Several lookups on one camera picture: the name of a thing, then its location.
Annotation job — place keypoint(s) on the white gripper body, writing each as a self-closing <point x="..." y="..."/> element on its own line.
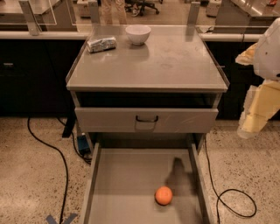
<point x="269" y="57"/>

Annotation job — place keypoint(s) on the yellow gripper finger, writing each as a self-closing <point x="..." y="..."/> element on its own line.
<point x="261" y="103"/>
<point x="246" y="58"/>

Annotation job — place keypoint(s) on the orange fruit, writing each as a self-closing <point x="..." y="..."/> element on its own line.
<point x="163" y="195"/>

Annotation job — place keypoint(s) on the grey metal drawer cabinet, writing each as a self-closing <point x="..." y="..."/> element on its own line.
<point x="172" y="69"/>

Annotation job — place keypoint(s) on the open grey middle drawer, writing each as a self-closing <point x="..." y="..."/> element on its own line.
<point x="122" y="184"/>

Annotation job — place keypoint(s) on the grey top drawer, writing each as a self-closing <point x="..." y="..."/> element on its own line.
<point x="170" y="120"/>

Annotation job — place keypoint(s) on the white ceramic bowl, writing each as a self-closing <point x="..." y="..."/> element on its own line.
<point x="138" y="33"/>

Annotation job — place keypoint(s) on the black office chair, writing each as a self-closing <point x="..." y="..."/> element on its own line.
<point x="137" y="7"/>

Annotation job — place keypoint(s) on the silver foil snack bag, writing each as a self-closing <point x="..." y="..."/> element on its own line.
<point x="101" y="44"/>

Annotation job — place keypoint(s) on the blue box on floor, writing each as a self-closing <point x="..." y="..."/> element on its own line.
<point x="82" y="143"/>

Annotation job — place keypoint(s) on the clear acrylic barrier panel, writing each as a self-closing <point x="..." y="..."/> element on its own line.
<point x="217" y="16"/>

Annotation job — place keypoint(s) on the black drawer handle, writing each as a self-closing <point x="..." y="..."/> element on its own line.
<point x="148" y="120"/>

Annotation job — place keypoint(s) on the white horizontal rail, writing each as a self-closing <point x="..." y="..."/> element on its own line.
<point x="215" y="37"/>

